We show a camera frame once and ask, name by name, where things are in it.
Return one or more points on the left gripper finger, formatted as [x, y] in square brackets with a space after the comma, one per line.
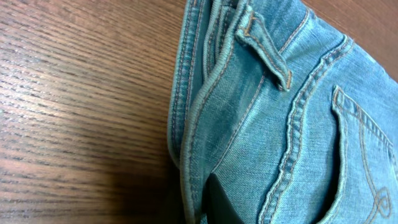
[216, 205]

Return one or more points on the light blue denim jeans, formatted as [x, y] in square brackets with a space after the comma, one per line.
[296, 120]

